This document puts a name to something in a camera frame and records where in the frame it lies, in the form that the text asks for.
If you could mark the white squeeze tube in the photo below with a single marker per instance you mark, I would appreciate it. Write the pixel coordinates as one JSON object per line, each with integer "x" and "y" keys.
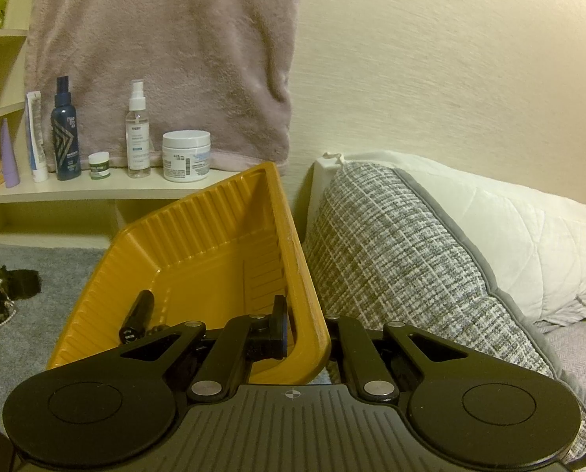
{"x": 36, "y": 137}

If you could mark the cream corner shelf unit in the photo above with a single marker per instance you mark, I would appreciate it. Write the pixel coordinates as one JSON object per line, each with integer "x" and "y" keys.
{"x": 101, "y": 187}

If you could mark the grey terry towel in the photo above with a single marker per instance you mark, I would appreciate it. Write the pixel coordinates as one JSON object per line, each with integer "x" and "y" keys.
{"x": 52, "y": 314}

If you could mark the clear spray bottle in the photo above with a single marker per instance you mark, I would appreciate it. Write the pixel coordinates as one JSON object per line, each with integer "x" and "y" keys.
{"x": 138, "y": 142}

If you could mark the white cream jar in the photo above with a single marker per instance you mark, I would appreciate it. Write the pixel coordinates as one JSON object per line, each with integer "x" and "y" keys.
{"x": 186, "y": 157}

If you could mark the grey checked pillow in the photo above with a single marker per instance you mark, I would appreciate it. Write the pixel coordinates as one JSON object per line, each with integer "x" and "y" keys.
{"x": 411, "y": 255}

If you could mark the white quilted pillow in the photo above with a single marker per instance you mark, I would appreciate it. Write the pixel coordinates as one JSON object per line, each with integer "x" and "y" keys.
{"x": 519, "y": 236}

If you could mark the orange plastic tray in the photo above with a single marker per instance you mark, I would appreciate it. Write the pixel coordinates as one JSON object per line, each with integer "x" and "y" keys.
{"x": 199, "y": 246}

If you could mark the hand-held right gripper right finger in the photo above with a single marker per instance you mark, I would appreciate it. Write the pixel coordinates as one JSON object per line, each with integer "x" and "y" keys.
{"x": 344, "y": 339}

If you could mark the pink hanging towel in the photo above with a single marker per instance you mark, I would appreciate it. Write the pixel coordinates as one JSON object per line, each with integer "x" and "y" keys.
{"x": 175, "y": 59}

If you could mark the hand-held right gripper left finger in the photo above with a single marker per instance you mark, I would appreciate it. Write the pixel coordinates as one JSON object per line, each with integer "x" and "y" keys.
{"x": 284, "y": 329}

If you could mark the purple cone bottle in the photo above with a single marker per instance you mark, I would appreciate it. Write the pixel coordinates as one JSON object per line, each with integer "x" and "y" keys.
{"x": 10, "y": 162}

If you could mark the pink grey woven blanket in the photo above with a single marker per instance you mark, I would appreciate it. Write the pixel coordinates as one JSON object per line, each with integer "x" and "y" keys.
{"x": 583, "y": 349}

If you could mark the black cylindrical tube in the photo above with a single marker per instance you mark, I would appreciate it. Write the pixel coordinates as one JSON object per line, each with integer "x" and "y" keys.
{"x": 138, "y": 314}

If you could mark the dark blue spray bottle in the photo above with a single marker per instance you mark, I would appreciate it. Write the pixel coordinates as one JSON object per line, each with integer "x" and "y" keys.
{"x": 66, "y": 142}

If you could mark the small green jar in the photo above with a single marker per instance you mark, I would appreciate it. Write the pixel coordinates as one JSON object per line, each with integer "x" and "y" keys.
{"x": 98, "y": 169}

